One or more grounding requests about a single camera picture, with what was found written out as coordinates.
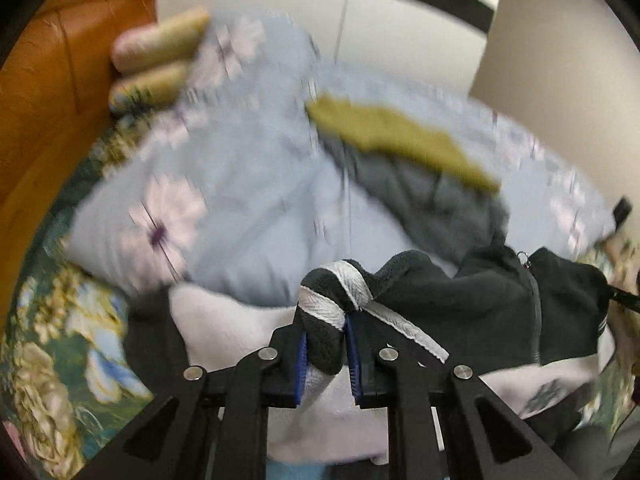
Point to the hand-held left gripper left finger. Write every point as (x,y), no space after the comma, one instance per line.
(302,360)

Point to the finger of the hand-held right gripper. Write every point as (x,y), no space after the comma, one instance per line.
(626,299)

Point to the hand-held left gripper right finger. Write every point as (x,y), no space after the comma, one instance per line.
(353,365)

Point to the dark grey fleece jacket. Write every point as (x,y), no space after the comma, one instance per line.
(475,300)

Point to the light blue floral quilt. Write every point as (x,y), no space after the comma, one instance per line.
(250,185)

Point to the grey garment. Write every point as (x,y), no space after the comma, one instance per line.
(425,195)

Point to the olive green garment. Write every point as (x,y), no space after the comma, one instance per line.
(400,135)

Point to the green floral blanket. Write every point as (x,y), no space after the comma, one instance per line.
(60,360)

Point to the beige floral roll pillow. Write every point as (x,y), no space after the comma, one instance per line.
(150,82)

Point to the wooden headboard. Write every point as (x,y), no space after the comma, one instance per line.
(50,85)

